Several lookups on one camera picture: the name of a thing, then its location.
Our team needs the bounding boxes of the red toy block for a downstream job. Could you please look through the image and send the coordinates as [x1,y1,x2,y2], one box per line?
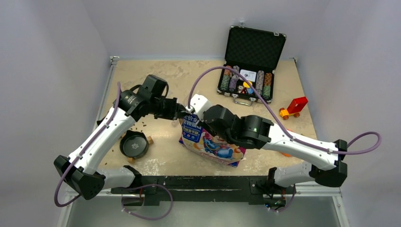
[279,96,308,120]

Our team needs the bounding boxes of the pet food bag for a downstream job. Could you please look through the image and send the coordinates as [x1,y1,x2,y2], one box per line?
[179,114,246,167]

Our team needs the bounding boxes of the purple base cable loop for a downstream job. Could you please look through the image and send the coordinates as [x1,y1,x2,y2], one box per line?
[121,184,174,220]

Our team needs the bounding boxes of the black poker chip case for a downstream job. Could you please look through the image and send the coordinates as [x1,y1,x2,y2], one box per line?
[217,26,287,105]

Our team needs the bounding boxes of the yellow poker chip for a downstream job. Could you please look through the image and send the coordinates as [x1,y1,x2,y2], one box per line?
[243,81,253,88]

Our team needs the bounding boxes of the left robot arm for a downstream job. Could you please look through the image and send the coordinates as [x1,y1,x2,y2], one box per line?
[54,75,189,207]

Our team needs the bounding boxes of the black pet bowl paw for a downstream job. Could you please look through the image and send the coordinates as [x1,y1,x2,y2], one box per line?
[119,131,154,164]

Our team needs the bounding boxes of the white card deck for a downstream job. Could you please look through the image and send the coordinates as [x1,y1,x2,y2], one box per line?
[240,69,257,82]

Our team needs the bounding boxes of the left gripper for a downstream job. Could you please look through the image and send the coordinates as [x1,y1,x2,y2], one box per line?
[148,96,189,119]

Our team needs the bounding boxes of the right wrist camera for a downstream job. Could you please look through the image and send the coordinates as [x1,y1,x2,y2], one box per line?
[186,94,213,121]

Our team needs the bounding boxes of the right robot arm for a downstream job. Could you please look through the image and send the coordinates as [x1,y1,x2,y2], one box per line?
[195,105,348,192]

